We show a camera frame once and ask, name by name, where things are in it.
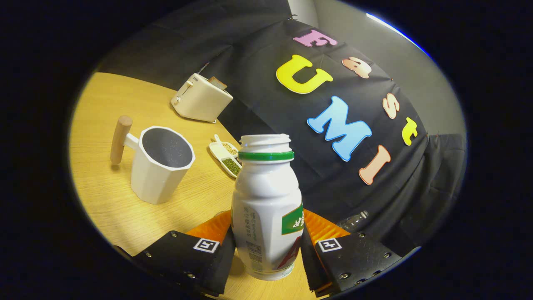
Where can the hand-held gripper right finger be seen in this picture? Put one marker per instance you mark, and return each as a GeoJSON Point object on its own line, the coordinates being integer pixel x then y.
{"type": "Point", "coordinates": [308, 258]}

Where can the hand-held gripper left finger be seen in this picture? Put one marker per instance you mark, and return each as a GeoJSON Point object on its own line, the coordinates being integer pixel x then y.
{"type": "Point", "coordinates": [227, 262]}

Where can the white juice bottle green label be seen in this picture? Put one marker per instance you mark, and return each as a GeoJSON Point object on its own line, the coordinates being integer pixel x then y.
{"type": "Point", "coordinates": [266, 200]}

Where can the clear plastic water bottle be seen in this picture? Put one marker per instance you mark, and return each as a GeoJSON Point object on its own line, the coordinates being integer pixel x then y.
{"type": "Point", "coordinates": [354, 221]}

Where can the white divided dish with beans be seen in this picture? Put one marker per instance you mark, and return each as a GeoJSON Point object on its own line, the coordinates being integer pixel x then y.
{"type": "Point", "coordinates": [227, 157]}

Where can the wooden table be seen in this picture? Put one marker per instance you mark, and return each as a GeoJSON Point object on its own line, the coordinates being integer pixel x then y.
{"type": "Point", "coordinates": [104, 191]}

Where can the cream toaster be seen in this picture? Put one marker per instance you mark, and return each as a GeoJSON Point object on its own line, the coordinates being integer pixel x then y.
{"type": "Point", "coordinates": [200, 102]}

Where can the bread slice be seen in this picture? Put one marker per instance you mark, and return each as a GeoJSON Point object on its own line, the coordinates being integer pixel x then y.
{"type": "Point", "coordinates": [218, 82]}

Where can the black backdrop cloth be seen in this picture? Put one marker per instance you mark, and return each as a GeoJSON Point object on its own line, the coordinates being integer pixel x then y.
{"type": "Point", "coordinates": [258, 62]}

